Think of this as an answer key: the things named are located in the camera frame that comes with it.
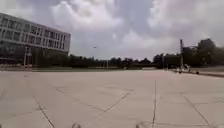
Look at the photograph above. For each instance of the long row of trees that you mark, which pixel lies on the long row of trees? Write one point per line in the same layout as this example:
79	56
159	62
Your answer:
133	62

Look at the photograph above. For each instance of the grey paved plaza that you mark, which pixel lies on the grey paved plaza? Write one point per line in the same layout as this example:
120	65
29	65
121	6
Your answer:
110	93

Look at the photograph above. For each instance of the robot's own part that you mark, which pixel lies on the robot's own part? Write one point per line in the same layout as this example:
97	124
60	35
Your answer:
76	125
139	125

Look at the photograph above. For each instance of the tall lattice mast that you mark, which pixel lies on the tall lattice mast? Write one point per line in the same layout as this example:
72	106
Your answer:
181	55

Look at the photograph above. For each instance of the vehicle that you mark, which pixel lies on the vehicle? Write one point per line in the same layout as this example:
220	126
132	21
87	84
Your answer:
185	68

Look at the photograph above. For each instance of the large glass-fronted building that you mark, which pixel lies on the large glass-fronted building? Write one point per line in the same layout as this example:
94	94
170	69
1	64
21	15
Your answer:
30	38

